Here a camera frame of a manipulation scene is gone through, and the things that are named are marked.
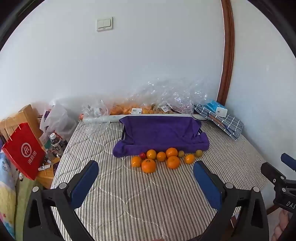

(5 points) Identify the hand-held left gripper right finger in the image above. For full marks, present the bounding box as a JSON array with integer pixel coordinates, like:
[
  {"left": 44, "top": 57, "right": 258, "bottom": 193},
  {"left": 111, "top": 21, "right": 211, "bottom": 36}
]
[{"left": 193, "top": 160, "right": 270, "bottom": 241}]

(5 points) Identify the white light switch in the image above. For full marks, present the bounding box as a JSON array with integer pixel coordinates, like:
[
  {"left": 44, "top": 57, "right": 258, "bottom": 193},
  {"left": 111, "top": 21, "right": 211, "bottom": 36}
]
[{"left": 96, "top": 17, "right": 114, "bottom": 32}]

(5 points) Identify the white tube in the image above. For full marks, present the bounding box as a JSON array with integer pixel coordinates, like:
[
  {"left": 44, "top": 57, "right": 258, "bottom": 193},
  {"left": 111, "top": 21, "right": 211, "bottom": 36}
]
[{"left": 82, "top": 113, "right": 197, "bottom": 124}]

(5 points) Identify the wooden nightstand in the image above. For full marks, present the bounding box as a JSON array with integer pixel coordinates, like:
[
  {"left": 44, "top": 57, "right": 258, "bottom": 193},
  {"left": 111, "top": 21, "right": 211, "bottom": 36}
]
[{"left": 36, "top": 155, "right": 62, "bottom": 189}]

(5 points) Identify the empty clear plastic bag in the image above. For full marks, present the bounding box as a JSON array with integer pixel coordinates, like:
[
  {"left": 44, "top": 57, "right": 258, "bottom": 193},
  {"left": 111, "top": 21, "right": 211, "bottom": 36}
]
[{"left": 81, "top": 98, "right": 111, "bottom": 139}]

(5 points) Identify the purple towel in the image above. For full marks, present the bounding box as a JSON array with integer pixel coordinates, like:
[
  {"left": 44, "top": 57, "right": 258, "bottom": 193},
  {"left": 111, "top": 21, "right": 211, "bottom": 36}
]
[{"left": 112, "top": 115, "right": 210, "bottom": 158}]

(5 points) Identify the blue white tissue pack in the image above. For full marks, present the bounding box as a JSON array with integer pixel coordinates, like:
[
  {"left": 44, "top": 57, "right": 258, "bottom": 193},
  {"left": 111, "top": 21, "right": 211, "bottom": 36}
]
[{"left": 205, "top": 100, "right": 226, "bottom": 112}]

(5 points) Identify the large orange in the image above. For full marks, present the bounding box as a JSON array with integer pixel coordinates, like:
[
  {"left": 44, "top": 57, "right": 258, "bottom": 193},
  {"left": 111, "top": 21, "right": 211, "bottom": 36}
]
[{"left": 141, "top": 159, "right": 157, "bottom": 174}]

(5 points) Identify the grey striped quilt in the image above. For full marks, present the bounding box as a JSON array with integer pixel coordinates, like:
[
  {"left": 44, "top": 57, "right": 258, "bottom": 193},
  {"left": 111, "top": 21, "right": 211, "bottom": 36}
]
[{"left": 50, "top": 113, "right": 267, "bottom": 241}]

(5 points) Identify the pile of bagged oranges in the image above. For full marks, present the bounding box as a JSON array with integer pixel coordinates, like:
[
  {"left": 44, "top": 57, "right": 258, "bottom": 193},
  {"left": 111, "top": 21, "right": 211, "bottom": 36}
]
[{"left": 109, "top": 104, "right": 153, "bottom": 115}]

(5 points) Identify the wooden chair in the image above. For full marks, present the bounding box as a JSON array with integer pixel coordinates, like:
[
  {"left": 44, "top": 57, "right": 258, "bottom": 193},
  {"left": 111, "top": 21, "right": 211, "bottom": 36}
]
[{"left": 0, "top": 104, "right": 44, "bottom": 149}]

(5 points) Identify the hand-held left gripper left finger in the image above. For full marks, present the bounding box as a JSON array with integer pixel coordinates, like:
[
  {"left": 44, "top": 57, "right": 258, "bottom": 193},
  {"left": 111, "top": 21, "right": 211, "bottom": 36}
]
[{"left": 23, "top": 160, "right": 100, "bottom": 241}]

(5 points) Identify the large crumpled clear plastic bag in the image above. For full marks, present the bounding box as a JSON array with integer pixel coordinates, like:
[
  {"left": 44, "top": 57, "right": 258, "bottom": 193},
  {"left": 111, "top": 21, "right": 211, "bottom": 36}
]
[{"left": 150, "top": 74, "right": 208, "bottom": 115}]

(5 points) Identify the blue checked cloth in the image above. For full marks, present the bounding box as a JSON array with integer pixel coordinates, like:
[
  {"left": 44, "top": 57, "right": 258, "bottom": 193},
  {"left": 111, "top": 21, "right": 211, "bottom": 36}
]
[{"left": 194, "top": 104, "right": 244, "bottom": 141}]

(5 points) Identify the pile of small yellow fruits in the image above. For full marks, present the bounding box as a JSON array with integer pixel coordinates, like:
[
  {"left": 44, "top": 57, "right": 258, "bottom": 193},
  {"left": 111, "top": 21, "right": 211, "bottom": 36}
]
[{"left": 148, "top": 105, "right": 178, "bottom": 114}]

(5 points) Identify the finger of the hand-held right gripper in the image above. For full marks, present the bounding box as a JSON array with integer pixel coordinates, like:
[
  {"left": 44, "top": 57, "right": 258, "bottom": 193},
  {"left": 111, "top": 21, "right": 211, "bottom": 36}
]
[
  {"left": 260, "top": 162, "right": 287, "bottom": 186},
  {"left": 280, "top": 153, "right": 296, "bottom": 172}
]

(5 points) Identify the brown wooden door frame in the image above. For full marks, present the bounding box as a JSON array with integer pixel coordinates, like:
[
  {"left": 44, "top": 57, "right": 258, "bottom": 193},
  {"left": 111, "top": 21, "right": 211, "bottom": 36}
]
[{"left": 217, "top": 0, "right": 235, "bottom": 105}]

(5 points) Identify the drink bottle with dark label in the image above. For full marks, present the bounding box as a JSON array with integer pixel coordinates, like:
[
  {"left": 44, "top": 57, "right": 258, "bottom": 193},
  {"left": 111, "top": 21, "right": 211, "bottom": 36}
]
[{"left": 49, "top": 133, "right": 68, "bottom": 157}]

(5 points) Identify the printed blanket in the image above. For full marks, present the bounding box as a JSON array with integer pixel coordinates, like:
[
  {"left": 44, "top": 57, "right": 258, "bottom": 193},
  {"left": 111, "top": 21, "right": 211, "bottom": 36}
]
[{"left": 0, "top": 151, "right": 27, "bottom": 239}]

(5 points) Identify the white plastic bag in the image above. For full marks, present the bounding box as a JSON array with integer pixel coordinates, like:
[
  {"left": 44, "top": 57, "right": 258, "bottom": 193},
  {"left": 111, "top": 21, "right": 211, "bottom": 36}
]
[{"left": 39, "top": 98, "right": 78, "bottom": 142}]

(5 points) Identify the red paper bag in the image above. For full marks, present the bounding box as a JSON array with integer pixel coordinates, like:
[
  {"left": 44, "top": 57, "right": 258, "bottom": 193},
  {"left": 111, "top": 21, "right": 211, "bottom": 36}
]
[{"left": 1, "top": 117, "right": 47, "bottom": 181}]

